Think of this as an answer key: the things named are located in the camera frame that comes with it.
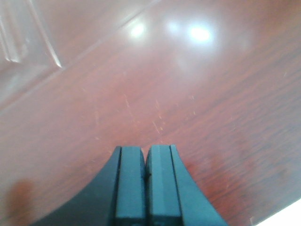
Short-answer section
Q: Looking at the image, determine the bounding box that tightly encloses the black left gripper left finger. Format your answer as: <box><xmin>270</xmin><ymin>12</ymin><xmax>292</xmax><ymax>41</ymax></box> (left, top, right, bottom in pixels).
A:
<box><xmin>33</xmin><ymin>146</ymin><xmax>146</xmax><ymax>226</ymax></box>

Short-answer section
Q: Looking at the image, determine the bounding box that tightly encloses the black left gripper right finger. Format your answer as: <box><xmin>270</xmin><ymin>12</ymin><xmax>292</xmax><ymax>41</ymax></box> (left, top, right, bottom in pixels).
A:
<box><xmin>146</xmin><ymin>145</ymin><xmax>227</xmax><ymax>226</ymax></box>

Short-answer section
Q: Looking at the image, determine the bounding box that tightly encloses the brown wooden door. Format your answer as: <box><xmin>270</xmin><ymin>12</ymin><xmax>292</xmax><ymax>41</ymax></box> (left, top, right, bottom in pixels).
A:
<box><xmin>0</xmin><ymin>0</ymin><xmax>301</xmax><ymax>226</ymax></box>

